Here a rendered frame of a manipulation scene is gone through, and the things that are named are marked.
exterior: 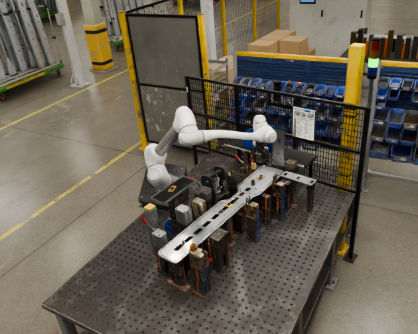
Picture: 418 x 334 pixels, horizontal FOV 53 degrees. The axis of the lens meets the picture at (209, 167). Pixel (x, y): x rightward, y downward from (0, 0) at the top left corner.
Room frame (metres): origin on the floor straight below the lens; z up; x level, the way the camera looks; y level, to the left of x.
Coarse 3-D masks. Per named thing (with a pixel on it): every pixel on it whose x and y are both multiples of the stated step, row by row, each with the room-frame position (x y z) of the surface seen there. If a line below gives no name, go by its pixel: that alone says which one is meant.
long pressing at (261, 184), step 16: (256, 176) 3.01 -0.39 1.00; (272, 176) 2.99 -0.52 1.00; (240, 192) 2.79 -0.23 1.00; (256, 192) 2.77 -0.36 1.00; (240, 208) 2.59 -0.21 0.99; (192, 224) 2.43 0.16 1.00; (208, 224) 2.42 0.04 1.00; (176, 240) 2.27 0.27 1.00; (192, 240) 2.26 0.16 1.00; (160, 256) 2.13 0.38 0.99; (176, 256) 2.10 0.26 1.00
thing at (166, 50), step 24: (144, 24) 5.52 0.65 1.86; (168, 24) 5.31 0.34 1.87; (192, 24) 5.12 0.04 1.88; (144, 48) 5.56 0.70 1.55; (168, 48) 5.33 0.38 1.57; (192, 48) 5.14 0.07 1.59; (144, 72) 5.60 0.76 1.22; (168, 72) 5.37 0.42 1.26; (192, 72) 5.16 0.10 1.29; (144, 96) 5.63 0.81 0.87; (168, 96) 5.40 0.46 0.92; (192, 96) 5.19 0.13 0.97; (144, 120) 5.66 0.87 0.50; (168, 120) 5.43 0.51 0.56; (144, 144) 5.68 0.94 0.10
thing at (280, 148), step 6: (276, 132) 3.20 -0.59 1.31; (282, 132) 3.16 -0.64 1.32; (282, 138) 3.16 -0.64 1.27; (276, 144) 3.20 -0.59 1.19; (282, 144) 3.16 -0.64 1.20; (276, 150) 3.20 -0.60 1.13; (282, 150) 3.16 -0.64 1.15; (276, 156) 3.20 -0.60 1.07; (282, 156) 3.16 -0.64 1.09; (276, 162) 3.20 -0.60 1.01; (282, 162) 3.16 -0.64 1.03
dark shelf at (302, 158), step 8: (224, 144) 3.64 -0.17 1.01; (232, 144) 3.58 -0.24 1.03; (240, 144) 3.57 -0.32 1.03; (256, 152) 3.40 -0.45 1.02; (272, 152) 3.35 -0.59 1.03; (288, 152) 3.33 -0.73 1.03; (296, 152) 3.31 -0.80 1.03; (304, 152) 3.30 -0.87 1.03; (304, 160) 3.16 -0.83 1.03; (312, 160) 3.16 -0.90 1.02
